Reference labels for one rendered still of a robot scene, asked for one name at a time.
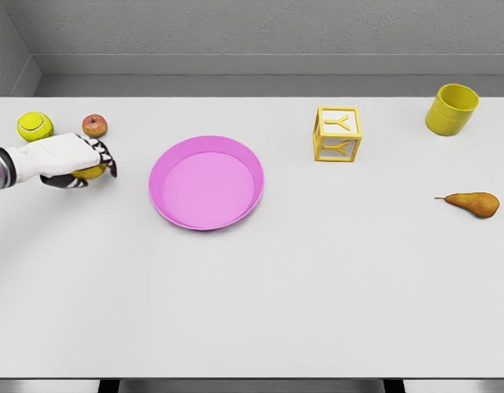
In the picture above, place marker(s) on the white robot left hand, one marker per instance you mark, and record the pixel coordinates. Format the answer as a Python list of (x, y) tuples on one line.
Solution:
[(67, 153)]

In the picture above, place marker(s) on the yellow lemon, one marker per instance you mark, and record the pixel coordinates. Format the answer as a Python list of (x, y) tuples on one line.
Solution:
[(89, 173)]

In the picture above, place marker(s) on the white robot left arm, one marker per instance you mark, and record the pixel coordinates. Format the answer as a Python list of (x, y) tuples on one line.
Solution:
[(10, 165)]

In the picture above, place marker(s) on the pink round plate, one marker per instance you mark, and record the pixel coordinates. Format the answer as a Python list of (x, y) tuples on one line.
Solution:
[(206, 184)]

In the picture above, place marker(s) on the red apple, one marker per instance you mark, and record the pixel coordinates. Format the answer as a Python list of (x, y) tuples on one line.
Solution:
[(95, 125)]

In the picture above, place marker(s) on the yellow tennis ball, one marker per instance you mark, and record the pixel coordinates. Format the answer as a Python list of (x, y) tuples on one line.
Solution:
[(34, 126)]

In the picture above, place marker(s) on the yellow letter Y block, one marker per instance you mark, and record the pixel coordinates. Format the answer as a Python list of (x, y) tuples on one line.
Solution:
[(337, 134)]

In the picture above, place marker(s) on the yellow cup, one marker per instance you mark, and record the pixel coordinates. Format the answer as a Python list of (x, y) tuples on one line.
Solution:
[(451, 110)]

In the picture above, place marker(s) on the brown pear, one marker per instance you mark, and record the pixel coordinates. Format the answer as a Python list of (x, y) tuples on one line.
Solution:
[(475, 204)]

